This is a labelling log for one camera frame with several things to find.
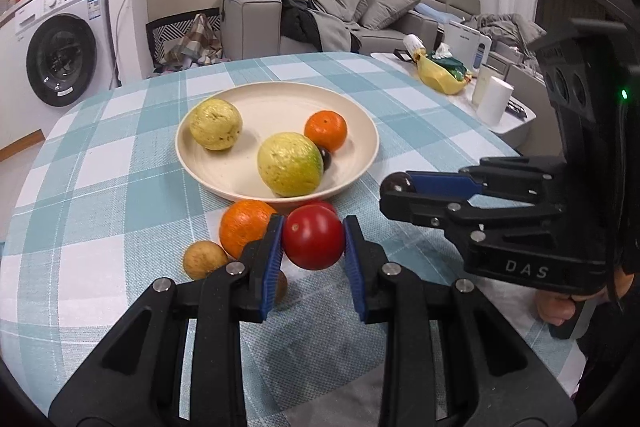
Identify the cream cup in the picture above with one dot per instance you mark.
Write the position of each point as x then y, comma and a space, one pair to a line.
481, 84

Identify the white washing machine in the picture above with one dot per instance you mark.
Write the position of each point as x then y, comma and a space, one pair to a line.
60, 52

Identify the black patterned chair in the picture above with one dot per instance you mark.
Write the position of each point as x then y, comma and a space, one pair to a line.
157, 37

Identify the red tomato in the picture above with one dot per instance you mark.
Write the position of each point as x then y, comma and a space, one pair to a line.
313, 237
322, 206

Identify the plaid cloth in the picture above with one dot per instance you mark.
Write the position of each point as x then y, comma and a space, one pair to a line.
195, 42

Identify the small brown fruit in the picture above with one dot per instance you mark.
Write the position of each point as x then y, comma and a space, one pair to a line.
281, 287
204, 259

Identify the cream round plate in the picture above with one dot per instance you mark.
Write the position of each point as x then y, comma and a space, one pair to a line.
270, 107

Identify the dark purple plum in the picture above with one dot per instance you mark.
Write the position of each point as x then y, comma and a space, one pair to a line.
329, 159
396, 183

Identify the blue checked tablecloth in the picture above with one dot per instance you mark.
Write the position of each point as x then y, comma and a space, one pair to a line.
100, 187

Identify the yellow-green guava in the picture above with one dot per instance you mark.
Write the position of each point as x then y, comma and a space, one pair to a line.
287, 164

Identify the white tissue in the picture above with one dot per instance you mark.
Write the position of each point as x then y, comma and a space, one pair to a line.
441, 52

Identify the white paper roll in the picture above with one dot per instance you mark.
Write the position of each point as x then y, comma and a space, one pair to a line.
494, 102

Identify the grey sofa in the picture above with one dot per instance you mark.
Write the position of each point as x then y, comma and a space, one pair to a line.
250, 27

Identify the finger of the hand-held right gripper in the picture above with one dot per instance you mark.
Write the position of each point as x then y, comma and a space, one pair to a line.
425, 209
440, 184

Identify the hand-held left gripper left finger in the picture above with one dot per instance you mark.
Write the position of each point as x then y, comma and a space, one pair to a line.
272, 257

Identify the person's right hand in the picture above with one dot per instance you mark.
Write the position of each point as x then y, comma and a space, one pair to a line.
555, 309

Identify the dark clothes pile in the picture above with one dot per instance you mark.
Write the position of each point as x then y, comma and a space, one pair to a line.
300, 19

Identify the person's right forearm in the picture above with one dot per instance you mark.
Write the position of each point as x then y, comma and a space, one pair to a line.
610, 352

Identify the pale yellow guava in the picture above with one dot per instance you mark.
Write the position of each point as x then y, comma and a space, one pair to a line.
216, 124

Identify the yellow bag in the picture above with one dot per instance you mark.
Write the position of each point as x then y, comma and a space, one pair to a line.
440, 77

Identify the white appliance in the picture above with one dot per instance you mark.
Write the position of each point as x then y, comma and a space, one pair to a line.
467, 42

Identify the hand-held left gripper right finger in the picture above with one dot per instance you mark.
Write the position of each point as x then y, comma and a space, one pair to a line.
354, 267

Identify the orange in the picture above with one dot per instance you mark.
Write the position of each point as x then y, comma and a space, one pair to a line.
326, 130
242, 227

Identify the white side table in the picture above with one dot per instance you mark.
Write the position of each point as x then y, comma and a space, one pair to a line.
505, 132

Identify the light blue pillow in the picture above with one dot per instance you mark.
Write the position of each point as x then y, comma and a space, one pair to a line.
435, 11

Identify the grey blanket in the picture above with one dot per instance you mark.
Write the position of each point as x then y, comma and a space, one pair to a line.
505, 29

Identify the white bottle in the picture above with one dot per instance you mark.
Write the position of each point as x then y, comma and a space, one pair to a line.
414, 44

